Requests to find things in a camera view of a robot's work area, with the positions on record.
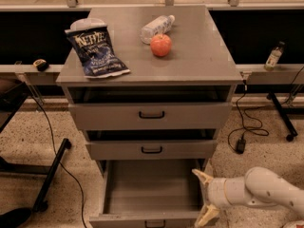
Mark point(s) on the grey drawer cabinet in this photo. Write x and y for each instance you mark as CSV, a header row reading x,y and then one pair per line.
x,y
198,57

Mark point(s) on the grey bottom drawer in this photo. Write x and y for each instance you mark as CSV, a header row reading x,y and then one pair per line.
x,y
150,194

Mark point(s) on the grey drawer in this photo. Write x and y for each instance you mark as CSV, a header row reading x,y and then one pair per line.
x,y
150,194
148,108
161,144

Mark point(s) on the grey top drawer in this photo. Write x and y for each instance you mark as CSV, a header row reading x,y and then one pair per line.
x,y
148,108

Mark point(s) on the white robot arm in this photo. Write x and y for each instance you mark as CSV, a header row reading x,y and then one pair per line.
x,y
259,188

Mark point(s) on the small glass bottle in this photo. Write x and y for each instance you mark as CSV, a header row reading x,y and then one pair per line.
x,y
274,56

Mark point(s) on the black right stand leg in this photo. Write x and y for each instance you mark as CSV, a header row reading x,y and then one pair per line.
x,y
284,113

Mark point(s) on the clear plastic water bottle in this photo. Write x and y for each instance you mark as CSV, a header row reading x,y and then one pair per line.
x,y
160,25

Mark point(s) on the blue kettle chips bag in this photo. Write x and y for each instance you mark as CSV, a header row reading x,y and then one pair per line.
x,y
95,51

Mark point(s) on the red apple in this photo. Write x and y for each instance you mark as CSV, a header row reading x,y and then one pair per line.
x,y
160,45

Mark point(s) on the grey middle drawer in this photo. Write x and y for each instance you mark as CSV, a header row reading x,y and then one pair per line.
x,y
161,144

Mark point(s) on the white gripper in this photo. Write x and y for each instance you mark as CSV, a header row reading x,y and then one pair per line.
x,y
216,191

